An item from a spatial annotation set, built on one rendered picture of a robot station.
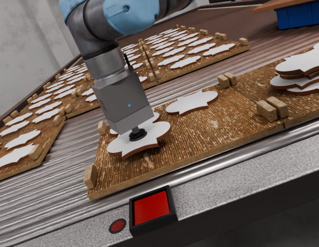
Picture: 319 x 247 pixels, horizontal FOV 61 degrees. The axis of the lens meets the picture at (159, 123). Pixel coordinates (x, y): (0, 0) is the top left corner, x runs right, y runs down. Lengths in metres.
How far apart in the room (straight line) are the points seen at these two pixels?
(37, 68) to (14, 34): 0.68
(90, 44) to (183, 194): 0.31
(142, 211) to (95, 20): 0.32
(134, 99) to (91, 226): 0.25
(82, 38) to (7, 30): 5.28
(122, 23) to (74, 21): 0.12
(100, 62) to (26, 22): 5.18
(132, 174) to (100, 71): 0.21
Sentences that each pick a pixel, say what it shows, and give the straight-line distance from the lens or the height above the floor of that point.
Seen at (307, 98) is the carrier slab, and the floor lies 0.94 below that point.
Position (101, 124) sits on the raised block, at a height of 0.96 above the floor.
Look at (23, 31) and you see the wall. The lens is 5.70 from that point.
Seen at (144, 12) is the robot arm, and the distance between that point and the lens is 0.43.
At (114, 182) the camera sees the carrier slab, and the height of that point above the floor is 0.94.
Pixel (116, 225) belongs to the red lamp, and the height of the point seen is 0.92.
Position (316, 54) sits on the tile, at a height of 0.99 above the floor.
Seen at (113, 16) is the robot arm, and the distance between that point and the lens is 0.43.
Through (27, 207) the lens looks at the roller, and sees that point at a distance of 0.71.
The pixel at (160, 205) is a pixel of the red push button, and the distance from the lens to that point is 0.46.
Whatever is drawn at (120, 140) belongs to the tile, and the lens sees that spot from 0.62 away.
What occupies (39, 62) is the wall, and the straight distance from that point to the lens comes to 5.70.
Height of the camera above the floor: 1.21
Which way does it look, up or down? 23 degrees down
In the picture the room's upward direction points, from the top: 22 degrees counter-clockwise
